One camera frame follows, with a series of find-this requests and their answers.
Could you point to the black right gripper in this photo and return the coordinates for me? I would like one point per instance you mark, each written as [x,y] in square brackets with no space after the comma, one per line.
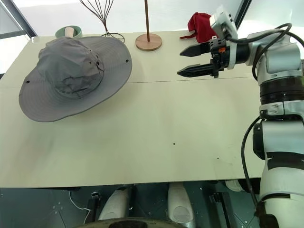
[219,53]

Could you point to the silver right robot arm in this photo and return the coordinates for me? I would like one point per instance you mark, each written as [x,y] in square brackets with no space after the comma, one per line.
[280,59]

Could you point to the red cap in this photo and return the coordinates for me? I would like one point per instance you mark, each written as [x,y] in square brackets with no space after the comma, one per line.
[200,25]

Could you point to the wooden hat stand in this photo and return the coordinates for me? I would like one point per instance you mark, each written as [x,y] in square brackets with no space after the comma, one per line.
[149,44]

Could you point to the grey wide-brim bucket hat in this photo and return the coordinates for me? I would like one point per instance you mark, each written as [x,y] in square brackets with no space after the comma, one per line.
[71,78]

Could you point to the pale green bowl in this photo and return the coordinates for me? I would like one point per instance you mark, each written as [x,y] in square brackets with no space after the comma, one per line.
[78,32]

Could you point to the beige wooden pestle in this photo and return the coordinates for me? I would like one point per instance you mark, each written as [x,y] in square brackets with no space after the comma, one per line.
[69,32]

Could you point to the white shoe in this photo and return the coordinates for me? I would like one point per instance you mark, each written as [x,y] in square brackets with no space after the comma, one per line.
[234,185]

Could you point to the pale grey rounded leg shell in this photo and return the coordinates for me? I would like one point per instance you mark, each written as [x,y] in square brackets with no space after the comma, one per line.
[114,204]
[179,204]

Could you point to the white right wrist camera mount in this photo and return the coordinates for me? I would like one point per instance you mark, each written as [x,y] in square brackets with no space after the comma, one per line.
[223,21]

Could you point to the dark window frame bar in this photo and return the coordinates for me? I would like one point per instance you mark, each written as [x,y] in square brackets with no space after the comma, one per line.
[243,12]
[14,21]

